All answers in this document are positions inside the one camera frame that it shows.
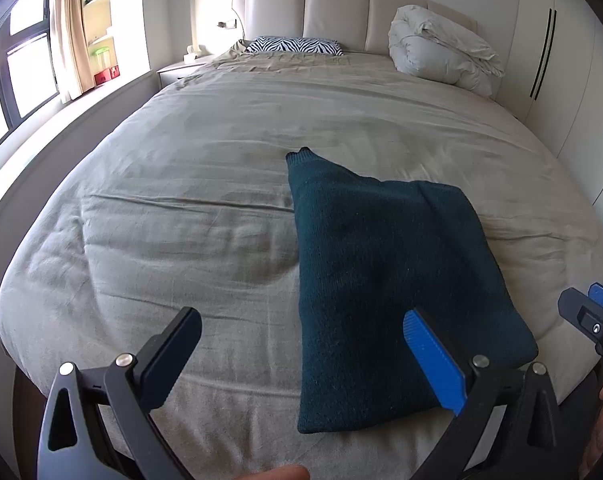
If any person's left hand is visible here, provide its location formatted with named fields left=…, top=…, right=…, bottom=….
left=238, top=464, right=311, bottom=480

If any white wardrobe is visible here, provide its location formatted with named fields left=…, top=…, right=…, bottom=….
left=496, top=0, right=603, bottom=206

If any beige curtain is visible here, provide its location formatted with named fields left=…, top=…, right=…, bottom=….
left=51, top=0, right=94, bottom=103

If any dark teal knit sweater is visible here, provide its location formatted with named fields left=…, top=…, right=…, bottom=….
left=285, top=146, right=539, bottom=435

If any rolled white duvet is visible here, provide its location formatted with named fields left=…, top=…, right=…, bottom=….
left=388, top=4, right=505, bottom=98

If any white nightstand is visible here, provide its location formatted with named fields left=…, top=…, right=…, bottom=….
left=156, top=57, right=222, bottom=88

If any bed with beige sheet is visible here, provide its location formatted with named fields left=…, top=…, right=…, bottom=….
left=0, top=52, right=603, bottom=480

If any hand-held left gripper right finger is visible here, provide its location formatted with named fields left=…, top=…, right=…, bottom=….
left=403, top=308, right=565, bottom=480

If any beige padded headboard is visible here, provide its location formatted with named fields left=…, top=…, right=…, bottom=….
left=231, top=0, right=479, bottom=56

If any white wall shelf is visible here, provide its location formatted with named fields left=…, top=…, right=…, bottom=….
left=81, top=0, right=119, bottom=88

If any black framed window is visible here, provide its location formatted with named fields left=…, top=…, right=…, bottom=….
left=0, top=0, right=62, bottom=161

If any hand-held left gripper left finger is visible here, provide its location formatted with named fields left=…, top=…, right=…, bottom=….
left=38, top=306, right=203, bottom=480

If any person's right hand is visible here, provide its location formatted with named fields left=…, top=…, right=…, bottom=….
left=579, top=382, right=603, bottom=478

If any zebra striped pillow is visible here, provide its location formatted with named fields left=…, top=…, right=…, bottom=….
left=245, top=36, right=345, bottom=57

